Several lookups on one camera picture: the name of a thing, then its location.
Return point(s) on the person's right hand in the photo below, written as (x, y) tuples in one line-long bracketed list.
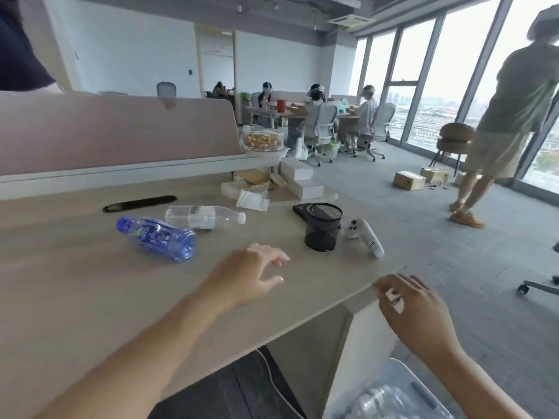
[(421, 318)]

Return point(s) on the person's left hand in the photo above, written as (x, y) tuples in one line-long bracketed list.
[(242, 274)]

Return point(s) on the person's right thumb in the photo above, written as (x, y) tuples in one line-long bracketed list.
[(388, 305)]

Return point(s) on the person's left thumb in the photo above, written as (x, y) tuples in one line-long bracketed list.
[(273, 282)]

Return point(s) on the person's left middle finger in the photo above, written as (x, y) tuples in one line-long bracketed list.
[(261, 247)]

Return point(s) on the person's right forearm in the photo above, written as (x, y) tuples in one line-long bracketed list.
[(476, 383)]

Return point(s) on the person's left forearm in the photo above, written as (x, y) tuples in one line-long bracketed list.
[(144, 349)]

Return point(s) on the black smartphone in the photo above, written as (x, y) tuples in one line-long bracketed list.
[(299, 210)]

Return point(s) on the black mesh pen cup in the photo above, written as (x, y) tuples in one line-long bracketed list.
[(323, 231)]

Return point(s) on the clear plastic water bottle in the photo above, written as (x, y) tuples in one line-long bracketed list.
[(201, 217)]

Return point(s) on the white handheld controller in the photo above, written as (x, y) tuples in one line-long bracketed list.
[(367, 239)]

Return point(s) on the clear plastic storage bin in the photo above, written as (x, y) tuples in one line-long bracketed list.
[(393, 375)]

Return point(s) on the brown flat cardboard box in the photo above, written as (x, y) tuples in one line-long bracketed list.
[(253, 176)]

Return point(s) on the white cardboard box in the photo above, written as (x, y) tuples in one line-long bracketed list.
[(297, 168), (308, 188)]

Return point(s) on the blue plastic bottle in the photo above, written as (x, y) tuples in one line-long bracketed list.
[(157, 237)]

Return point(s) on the white plastic bag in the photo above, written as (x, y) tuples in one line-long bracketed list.
[(301, 149)]

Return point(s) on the clear snack container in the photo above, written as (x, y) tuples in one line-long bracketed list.
[(263, 140)]

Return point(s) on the wooden office table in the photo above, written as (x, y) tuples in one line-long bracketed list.
[(273, 114)]

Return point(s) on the white office chair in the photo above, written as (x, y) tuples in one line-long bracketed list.
[(377, 126), (321, 126)]

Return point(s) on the office chair wheel base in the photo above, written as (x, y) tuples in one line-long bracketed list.
[(539, 287)]

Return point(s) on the brown round stool chair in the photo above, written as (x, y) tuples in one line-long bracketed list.
[(456, 137)]

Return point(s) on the grey office chair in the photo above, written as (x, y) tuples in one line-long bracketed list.
[(166, 89)]

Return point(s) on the pink desk divider panel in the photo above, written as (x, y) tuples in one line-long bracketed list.
[(109, 130)]

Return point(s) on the ceiling air conditioner vent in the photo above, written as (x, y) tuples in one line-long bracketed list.
[(351, 19)]

